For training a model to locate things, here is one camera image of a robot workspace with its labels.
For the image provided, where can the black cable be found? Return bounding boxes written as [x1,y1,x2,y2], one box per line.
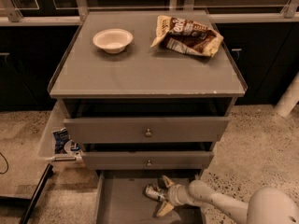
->
[0,152,10,175]

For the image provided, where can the grey drawer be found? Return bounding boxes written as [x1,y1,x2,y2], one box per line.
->
[96,170,206,224]
[81,151,214,170]
[64,117,229,144]

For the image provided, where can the round top drawer knob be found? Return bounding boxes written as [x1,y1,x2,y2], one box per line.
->
[144,129,152,137]

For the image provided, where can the grey middle drawer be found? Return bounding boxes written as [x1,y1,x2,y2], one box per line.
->
[81,151,214,170]

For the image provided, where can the clear plastic bin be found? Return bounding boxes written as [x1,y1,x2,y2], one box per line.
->
[38,103,85,168]

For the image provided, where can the grey bottom drawer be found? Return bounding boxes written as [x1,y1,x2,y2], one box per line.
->
[96,170,206,224]

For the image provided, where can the grey drawer cabinet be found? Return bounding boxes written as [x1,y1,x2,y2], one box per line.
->
[47,9,249,179]

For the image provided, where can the green white 7up can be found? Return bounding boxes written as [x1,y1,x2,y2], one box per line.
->
[145,184,166,202]

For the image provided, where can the white paper bowl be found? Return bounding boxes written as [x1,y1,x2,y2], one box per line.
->
[93,29,134,54]

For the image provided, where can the grey top drawer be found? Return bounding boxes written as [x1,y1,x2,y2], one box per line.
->
[64,117,229,144]

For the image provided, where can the black floor rail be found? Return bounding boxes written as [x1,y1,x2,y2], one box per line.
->
[19,164,53,224]

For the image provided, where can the brown chip bag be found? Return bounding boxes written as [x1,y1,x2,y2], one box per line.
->
[151,15,223,57]

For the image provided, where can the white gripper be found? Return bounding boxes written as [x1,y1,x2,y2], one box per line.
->
[156,175,190,217]

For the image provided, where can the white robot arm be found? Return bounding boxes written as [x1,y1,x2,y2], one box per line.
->
[156,175,299,224]

